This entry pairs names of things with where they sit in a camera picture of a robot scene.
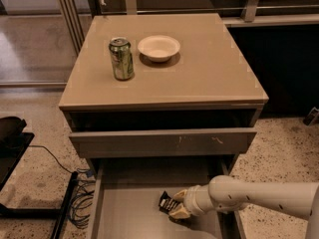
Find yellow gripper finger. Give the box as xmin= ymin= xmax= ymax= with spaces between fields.
xmin=168 ymin=204 xmax=190 ymax=220
xmin=172 ymin=189 xmax=187 ymax=202

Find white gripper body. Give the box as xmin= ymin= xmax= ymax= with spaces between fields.
xmin=183 ymin=185 xmax=214 ymax=216

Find black rxbar chocolate wrapper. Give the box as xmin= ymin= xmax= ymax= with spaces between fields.
xmin=159 ymin=191 xmax=179 ymax=213

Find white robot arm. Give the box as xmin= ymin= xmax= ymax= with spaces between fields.
xmin=168 ymin=175 xmax=319 ymax=239

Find grey open middle drawer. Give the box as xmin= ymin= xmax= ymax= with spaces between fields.
xmin=87 ymin=156 xmax=246 ymax=239

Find grey top drawer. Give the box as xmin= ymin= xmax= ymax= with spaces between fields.
xmin=70 ymin=127 xmax=256 ymax=158

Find grey drawer cabinet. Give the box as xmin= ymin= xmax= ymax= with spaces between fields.
xmin=58 ymin=13 xmax=269 ymax=239

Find small dark floor object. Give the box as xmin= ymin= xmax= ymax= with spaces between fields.
xmin=303 ymin=108 xmax=319 ymax=125

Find white paper bowl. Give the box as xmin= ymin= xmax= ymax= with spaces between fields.
xmin=138 ymin=35 xmax=180 ymax=63

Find green soda can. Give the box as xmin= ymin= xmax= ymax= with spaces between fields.
xmin=109 ymin=37 xmax=134 ymax=81

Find black stand base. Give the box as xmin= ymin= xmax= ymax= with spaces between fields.
xmin=0 ymin=117 xmax=78 ymax=239

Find black and blue cables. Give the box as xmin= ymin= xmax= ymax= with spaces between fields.
xmin=28 ymin=144 xmax=97 ymax=231

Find metal railing frame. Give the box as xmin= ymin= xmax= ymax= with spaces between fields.
xmin=58 ymin=0 xmax=319 ymax=52

